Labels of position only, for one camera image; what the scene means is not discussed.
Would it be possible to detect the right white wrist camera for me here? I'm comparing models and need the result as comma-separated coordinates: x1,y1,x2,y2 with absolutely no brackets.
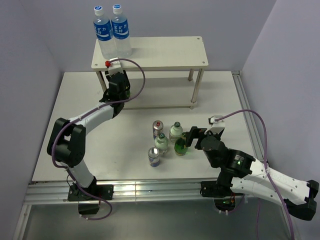
206,115,226,136

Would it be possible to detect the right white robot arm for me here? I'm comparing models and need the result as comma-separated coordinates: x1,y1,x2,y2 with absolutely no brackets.
186,126,319,221

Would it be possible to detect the left blue-label water bottle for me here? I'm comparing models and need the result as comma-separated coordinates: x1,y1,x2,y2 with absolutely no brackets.
93,5,117,60

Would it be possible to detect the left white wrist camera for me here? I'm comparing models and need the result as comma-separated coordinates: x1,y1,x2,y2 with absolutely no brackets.
105,57,123,76

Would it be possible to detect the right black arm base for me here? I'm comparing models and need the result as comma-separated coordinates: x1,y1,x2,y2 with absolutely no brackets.
200,180,233,198

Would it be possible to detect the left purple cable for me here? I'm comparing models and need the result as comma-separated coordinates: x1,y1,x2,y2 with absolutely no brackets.
51,57,146,221

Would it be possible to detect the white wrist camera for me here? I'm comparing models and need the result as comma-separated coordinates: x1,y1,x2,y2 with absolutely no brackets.
206,115,226,136
105,57,123,76

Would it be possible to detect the rear clear glass bottle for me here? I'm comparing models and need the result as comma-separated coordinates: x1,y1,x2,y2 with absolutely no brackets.
169,121,183,143

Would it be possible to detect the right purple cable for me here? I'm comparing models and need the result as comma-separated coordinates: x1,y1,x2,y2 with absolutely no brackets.
214,109,296,240

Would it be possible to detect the aluminium front rail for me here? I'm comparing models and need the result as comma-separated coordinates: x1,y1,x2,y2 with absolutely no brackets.
23,178,211,205

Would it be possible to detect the clear glass bottle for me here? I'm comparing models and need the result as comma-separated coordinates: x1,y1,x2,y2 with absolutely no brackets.
154,133,169,155
169,121,183,143

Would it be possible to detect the aluminium right rail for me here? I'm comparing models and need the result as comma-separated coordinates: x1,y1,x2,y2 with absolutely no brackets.
231,71,264,161

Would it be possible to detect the purple cable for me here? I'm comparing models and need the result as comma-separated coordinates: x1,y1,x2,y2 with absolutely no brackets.
214,109,296,240
51,57,146,221

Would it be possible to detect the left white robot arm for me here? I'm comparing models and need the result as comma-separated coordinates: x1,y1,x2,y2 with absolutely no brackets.
47,71,131,200

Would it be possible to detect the rear red silver can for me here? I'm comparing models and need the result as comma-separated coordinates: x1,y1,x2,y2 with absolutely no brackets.
152,120,164,139

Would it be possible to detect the green glass bottle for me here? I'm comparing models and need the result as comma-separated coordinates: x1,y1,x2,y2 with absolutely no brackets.
126,90,131,99
174,132,189,156

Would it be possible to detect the front blue silver can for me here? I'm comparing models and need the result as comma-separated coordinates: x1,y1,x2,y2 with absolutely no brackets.
148,147,160,167

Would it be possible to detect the black box under rail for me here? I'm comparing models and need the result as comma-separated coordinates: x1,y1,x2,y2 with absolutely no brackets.
78,203,100,216

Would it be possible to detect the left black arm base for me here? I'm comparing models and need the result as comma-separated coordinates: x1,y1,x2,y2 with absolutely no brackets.
67,184,114,202

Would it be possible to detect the right blue-label water bottle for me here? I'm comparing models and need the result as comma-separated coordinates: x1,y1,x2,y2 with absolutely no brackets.
111,4,132,58

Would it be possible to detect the blue-label water bottle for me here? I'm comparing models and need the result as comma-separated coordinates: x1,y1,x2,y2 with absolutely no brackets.
111,4,132,58
93,5,117,60

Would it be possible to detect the white two-tier shelf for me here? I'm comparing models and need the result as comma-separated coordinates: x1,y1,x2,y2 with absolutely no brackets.
91,36,209,109

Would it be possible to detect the front clear glass bottle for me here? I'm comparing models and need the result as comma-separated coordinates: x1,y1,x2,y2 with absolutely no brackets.
154,133,169,155

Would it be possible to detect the aluminium rail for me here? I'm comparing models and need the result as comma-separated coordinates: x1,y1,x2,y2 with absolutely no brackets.
231,71,264,161
23,178,211,205

